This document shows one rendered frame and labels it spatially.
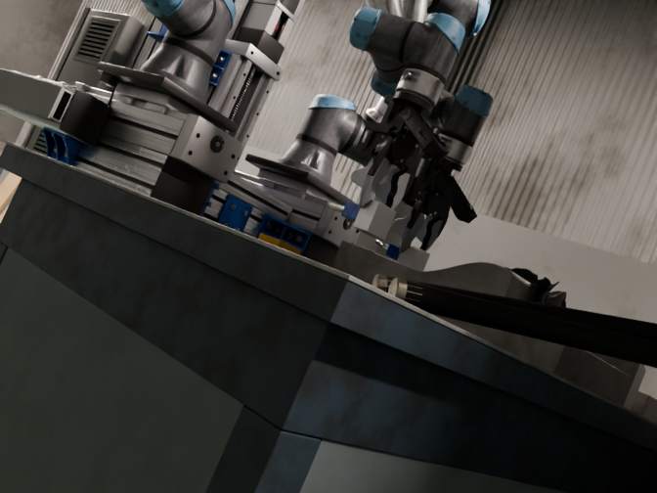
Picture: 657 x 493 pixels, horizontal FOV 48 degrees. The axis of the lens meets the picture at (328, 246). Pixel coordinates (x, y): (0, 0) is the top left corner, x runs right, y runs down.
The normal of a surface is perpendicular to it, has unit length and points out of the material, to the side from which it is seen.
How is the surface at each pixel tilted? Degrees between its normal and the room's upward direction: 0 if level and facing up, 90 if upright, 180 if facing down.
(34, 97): 90
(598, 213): 90
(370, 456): 90
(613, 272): 90
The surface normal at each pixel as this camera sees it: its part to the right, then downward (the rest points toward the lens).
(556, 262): -0.53, -0.29
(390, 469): 0.66, 0.24
